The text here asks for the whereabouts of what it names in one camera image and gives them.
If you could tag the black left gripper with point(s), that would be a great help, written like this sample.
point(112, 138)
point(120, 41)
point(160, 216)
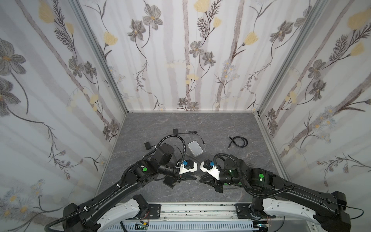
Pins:
point(179, 174)

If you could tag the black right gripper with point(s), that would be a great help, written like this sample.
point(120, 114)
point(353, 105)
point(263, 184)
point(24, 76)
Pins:
point(214, 179)

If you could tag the black network switch box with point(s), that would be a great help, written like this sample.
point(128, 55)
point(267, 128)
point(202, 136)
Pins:
point(170, 181)

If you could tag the black power adapter with cable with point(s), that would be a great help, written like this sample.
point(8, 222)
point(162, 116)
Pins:
point(149, 146)

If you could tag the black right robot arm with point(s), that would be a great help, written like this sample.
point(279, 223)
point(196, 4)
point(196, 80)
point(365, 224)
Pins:
point(226, 170)

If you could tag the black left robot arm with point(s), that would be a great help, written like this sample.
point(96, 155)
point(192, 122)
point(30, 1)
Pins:
point(85, 217)

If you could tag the white rectangular device box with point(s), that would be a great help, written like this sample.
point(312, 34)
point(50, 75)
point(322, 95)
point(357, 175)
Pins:
point(195, 148)

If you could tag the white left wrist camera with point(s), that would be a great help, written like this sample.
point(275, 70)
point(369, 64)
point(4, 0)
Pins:
point(188, 166)

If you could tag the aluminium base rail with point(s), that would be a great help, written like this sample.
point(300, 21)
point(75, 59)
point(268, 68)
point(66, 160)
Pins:
point(282, 215)

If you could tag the white slotted cable duct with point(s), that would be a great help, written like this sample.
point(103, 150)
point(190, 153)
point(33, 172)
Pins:
point(186, 226)

